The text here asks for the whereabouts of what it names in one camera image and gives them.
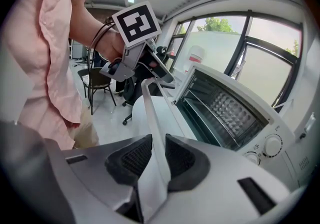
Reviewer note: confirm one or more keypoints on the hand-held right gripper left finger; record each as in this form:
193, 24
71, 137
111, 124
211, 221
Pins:
100, 180

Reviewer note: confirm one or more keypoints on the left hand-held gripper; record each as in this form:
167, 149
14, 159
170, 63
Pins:
136, 24

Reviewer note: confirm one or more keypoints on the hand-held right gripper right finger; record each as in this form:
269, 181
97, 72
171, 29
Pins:
220, 193

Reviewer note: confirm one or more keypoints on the person's left forearm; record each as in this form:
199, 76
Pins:
85, 18

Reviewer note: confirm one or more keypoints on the small white oven knob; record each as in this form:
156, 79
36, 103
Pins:
252, 158

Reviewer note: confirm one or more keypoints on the large white oven knob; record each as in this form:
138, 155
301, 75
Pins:
273, 145

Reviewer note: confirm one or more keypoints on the white toaster oven body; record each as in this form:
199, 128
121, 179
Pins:
250, 108

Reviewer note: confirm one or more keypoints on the person's left hand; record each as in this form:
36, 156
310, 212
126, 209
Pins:
110, 45

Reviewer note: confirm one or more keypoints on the white container red label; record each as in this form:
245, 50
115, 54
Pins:
197, 54

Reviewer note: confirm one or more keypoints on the black office chair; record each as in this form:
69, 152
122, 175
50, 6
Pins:
131, 93

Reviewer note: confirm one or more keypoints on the beige trousers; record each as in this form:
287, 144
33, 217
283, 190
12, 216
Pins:
86, 133

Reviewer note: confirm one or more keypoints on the dark metal chair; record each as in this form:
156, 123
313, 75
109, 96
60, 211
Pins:
96, 80

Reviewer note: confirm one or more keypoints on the black framed window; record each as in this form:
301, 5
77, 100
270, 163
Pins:
265, 68

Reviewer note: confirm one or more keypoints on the pink shirt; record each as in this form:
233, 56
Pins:
45, 50

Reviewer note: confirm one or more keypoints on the white wall socket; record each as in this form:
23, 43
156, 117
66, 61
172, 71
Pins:
310, 121

